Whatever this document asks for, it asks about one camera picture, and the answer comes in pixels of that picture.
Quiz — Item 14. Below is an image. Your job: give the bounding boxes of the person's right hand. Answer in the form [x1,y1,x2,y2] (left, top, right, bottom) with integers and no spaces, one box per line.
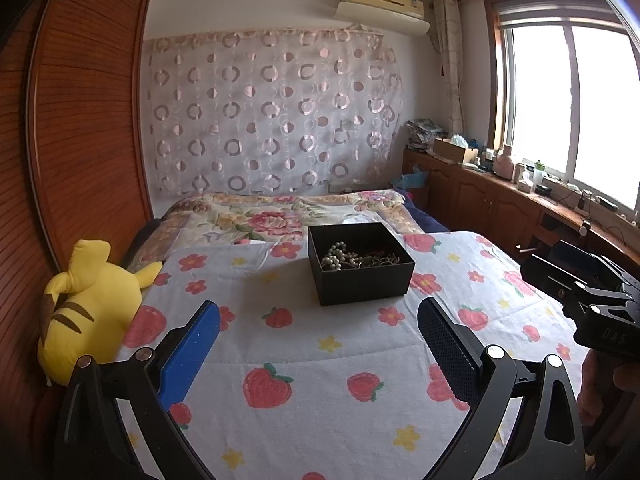
[576,347,640,467]

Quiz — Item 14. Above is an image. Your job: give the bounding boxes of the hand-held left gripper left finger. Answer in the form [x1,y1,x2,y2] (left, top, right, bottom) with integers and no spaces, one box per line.
[51,300,222,480]

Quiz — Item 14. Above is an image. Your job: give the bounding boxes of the cardboard box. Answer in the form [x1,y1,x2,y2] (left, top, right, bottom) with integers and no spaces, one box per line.
[432,137,479,165]

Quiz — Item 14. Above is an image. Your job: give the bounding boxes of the wooden cabinet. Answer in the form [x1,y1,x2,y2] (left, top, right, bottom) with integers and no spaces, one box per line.
[402,147,640,282]

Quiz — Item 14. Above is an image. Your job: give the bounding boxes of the blue bag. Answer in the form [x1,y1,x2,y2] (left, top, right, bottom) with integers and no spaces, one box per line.
[392,169,431,191]

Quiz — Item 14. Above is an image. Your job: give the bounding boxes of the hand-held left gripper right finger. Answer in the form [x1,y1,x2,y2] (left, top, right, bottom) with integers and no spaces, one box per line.
[416,296,587,480]

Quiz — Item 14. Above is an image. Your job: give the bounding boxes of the silver ornate hairpin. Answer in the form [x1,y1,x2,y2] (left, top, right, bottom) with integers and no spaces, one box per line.
[367,252,405,270]

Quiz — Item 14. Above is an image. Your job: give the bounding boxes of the white jug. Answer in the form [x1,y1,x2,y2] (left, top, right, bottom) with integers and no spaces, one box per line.
[492,143,516,179]

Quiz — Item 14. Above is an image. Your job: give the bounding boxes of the floral quilt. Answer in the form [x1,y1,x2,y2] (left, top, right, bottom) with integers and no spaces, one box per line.
[160,189,426,249]

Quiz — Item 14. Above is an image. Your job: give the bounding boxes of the purple blanket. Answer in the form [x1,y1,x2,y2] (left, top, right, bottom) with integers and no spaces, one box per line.
[399,195,442,235]

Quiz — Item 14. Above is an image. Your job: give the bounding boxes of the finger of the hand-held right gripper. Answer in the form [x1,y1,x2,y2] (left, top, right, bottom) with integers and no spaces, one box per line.
[519,253,637,319]
[551,238,640,297]

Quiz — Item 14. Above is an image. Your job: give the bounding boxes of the white pearl necklace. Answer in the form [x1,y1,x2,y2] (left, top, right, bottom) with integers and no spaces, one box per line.
[322,241,371,274]

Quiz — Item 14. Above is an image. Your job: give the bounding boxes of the strawberry printed blanket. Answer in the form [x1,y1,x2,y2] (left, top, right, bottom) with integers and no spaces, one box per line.
[112,230,594,480]

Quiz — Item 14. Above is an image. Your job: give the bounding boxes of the yellow striped plush toy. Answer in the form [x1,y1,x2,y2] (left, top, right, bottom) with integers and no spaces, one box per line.
[37,239,164,389]

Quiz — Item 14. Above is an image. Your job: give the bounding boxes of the black jewelry box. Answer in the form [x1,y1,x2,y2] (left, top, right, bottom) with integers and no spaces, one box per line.
[307,221,416,307]

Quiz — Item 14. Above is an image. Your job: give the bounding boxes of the stack of folded cloths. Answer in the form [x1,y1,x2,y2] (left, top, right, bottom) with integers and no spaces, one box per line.
[405,118,446,154]

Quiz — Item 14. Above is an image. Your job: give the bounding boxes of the sheer circle-patterned curtain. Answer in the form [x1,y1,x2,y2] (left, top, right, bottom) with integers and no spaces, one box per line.
[142,28,405,197]

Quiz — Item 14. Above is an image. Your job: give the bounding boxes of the wall air conditioner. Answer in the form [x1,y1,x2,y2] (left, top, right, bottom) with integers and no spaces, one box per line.
[335,0,432,37]

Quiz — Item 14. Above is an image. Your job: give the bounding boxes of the wooden framed window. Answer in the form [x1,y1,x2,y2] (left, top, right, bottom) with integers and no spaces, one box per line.
[484,0,640,222]

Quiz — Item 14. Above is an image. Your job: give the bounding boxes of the beige tied window curtain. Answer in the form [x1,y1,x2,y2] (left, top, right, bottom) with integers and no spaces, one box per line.
[432,0,466,137]

